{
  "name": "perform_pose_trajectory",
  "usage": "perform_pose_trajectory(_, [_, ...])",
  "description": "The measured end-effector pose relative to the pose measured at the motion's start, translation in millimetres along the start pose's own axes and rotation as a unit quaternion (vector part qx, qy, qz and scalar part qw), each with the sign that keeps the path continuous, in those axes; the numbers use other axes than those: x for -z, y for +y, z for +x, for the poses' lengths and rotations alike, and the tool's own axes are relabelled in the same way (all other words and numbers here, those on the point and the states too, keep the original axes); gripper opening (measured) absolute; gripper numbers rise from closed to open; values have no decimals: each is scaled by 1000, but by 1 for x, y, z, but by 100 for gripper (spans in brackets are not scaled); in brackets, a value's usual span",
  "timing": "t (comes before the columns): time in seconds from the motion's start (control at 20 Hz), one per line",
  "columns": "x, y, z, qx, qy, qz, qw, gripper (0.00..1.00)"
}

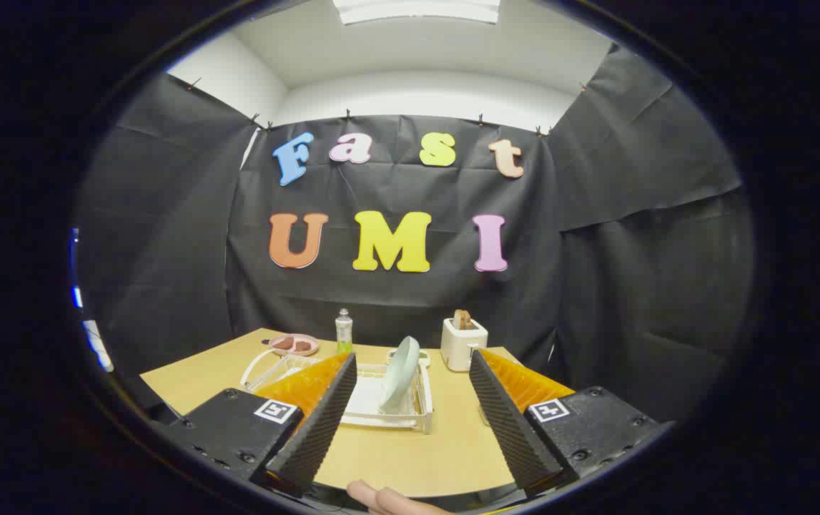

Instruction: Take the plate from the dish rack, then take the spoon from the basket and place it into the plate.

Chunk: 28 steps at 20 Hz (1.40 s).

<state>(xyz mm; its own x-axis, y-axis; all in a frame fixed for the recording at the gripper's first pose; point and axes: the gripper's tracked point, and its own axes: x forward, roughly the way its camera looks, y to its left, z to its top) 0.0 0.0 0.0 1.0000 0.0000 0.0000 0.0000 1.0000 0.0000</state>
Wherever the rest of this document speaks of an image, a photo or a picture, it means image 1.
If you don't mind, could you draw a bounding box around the clear bottle with green liquid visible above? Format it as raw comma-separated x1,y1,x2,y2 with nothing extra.
335,308,354,354

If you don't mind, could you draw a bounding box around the pale green plate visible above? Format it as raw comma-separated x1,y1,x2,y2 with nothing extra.
379,336,422,414

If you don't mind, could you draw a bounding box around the black backdrop cloth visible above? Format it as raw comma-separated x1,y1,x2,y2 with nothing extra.
74,43,757,423

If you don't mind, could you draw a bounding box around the white toaster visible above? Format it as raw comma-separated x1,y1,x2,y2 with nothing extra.
440,318,489,373

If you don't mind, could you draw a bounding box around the pink plate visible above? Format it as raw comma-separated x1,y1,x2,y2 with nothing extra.
268,333,320,357

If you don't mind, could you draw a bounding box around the white wire dish rack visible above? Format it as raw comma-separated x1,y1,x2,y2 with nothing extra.
240,346,434,435

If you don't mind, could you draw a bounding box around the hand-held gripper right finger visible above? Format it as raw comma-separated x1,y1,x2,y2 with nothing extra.
468,348,673,498

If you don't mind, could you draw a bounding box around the ceiling light panel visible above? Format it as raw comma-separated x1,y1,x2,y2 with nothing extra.
332,0,502,26

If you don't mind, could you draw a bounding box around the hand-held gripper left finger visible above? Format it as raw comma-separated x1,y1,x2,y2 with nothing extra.
165,350,359,498

